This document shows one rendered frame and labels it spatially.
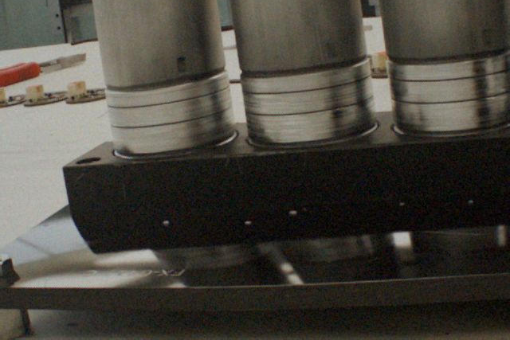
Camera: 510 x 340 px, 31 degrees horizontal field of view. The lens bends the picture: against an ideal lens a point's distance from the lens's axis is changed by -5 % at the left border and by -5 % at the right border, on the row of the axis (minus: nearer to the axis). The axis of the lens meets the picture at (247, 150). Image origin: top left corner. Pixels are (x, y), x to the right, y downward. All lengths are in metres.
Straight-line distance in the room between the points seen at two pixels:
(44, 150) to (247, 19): 0.17
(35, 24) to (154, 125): 5.94
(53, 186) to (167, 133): 0.09
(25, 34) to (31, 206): 5.81
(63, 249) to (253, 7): 0.05
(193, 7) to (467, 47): 0.05
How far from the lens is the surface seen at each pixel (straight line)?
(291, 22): 0.17
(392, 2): 0.17
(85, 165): 0.18
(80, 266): 0.16
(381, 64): 0.39
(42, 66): 0.59
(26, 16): 6.07
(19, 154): 0.33
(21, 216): 0.24
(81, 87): 0.44
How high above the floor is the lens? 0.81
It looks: 12 degrees down
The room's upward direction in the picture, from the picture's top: 8 degrees counter-clockwise
